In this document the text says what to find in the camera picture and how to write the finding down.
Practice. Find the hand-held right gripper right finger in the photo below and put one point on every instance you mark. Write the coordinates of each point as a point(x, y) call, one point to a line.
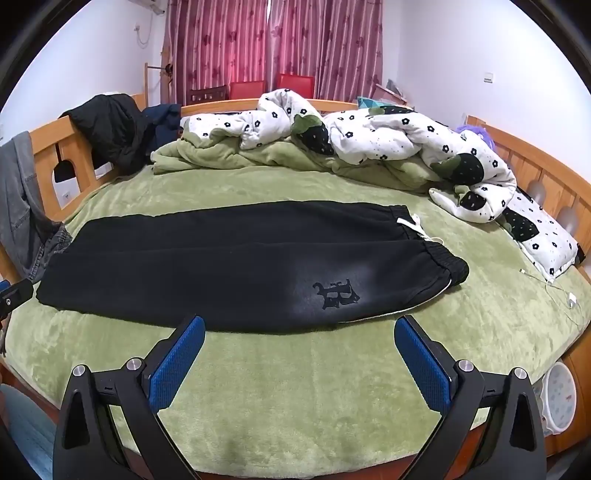
point(422, 369)

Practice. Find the purple fluffy item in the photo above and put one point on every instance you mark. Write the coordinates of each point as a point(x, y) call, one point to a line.
point(478, 134)

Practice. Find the navy garment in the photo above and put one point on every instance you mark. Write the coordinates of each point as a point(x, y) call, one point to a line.
point(161, 124)

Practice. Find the wooden coat rack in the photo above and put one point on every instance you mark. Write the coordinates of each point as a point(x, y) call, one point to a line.
point(147, 85)

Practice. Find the teal cloth item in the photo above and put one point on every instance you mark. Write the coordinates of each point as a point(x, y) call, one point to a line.
point(369, 102)

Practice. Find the black pants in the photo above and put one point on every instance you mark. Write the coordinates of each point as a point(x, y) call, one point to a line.
point(231, 258)

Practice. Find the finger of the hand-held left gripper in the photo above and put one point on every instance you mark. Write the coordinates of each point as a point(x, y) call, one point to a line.
point(16, 297)

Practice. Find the white air conditioner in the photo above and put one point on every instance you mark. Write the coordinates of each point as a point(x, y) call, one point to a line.
point(147, 4)

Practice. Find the green fleece bed blanket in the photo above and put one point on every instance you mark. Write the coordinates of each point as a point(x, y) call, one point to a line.
point(323, 392)

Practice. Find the wooden bed frame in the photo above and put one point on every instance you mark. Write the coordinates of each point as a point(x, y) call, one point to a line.
point(44, 134)

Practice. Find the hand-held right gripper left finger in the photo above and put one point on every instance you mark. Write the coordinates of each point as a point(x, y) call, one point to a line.
point(179, 359)

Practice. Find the white floral quilt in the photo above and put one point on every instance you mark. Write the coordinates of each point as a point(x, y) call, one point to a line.
point(369, 134)

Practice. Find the black jacket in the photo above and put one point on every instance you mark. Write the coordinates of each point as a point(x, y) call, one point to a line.
point(113, 129)

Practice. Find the grey jeans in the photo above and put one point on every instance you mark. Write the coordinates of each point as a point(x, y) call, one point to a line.
point(18, 198)

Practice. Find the dark wooden chair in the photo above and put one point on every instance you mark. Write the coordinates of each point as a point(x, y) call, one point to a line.
point(207, 94)

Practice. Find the crumpled green fleece blanket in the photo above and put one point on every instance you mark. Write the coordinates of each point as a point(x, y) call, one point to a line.
point(258, 159)

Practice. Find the cardboard box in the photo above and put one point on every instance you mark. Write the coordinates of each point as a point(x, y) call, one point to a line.
point(392, 92)

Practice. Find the white floral pillow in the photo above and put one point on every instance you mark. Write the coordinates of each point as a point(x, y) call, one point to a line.
point(545, 235)

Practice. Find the red striped curtains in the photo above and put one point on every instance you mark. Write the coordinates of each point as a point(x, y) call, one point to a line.
point(221, 46)

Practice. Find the red chair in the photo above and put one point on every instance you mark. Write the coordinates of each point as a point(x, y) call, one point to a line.
point(247, 90)
point(295, 85)

